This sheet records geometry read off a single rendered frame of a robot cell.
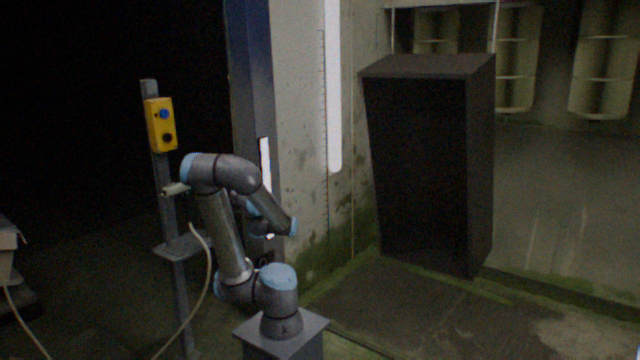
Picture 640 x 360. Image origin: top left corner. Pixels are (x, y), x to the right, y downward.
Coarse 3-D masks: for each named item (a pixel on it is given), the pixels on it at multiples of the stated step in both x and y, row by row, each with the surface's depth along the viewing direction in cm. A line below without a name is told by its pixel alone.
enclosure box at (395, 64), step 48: (384, 96) 265; (432, 96) 258; (480, 96) 218; (384, 144) 274; (432, 144) 272; (480, 144) 230; (384, 192) 284; (432, 192) 288; (480, 192) 243; (384, 240) 295; (432, 240) 297; (480, 240) 257
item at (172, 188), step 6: (168, 186) 221; (174, 186) 222; (180, 186) 224; (186, 186) 227; (162, 192) 221; (168, 192) 219; (174, 192) 222; (180, 192) 225; (186, 192) 228; (186, 198) 229; (186, 204) 230; (186, 210) 231; (192, 210) 233; (186, 216) 233; (192, 216) 234
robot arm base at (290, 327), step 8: (296, 312) 190; (264, 320) 190; (272, 320) 187; (280, 320) 187; (288, 320) 188; (296, 320) 190; (264, 328) 189; (272, 328) 187; (280, 328) 187; (288, 328) 187; (296, 328) 189; (264, 336) 190; (272, 336) 187; (280, 336) 187; (288, 336) 187
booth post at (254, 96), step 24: (240, 0) 235; (264, 0) 244; (240, 24) 240; (264, 24) 247; (240, 48) 245; (264, 48) 250; (240, 72) 250; (264, 72) 253; (240, 96) 255; (264, 96) 256; (240, 120) 260; (264, 120) 260; (240, 144) 266; (264, 240) 277
